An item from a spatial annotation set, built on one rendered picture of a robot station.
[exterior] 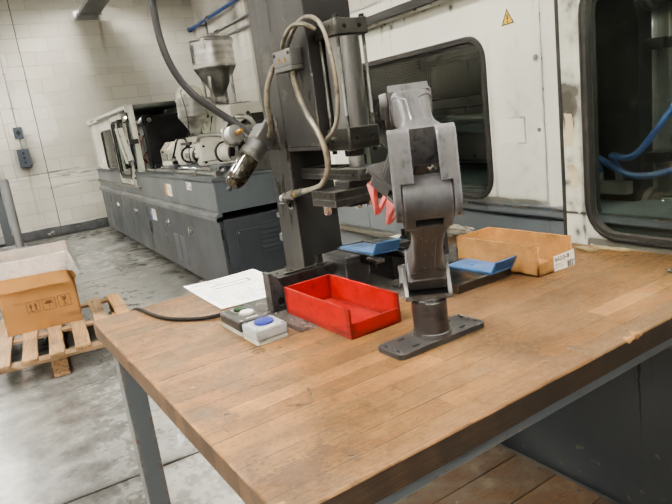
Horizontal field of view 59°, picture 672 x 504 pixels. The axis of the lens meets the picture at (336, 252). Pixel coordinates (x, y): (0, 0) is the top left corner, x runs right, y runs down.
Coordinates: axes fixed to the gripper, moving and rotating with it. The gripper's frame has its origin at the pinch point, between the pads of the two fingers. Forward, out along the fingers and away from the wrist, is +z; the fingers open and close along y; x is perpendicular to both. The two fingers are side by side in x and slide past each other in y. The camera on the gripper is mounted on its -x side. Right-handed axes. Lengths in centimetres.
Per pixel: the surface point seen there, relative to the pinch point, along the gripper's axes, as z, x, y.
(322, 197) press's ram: 12.5, -4.9, 21.5
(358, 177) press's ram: 6.1, -10.9, 17.6
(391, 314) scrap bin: 12.8, 6.0, -13.1
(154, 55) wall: 401, -382, 806
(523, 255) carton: 11.1, -32.7, -17.0
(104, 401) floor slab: 219, 9, 127
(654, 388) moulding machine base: 41, -62, -54
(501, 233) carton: 20, -46, -5
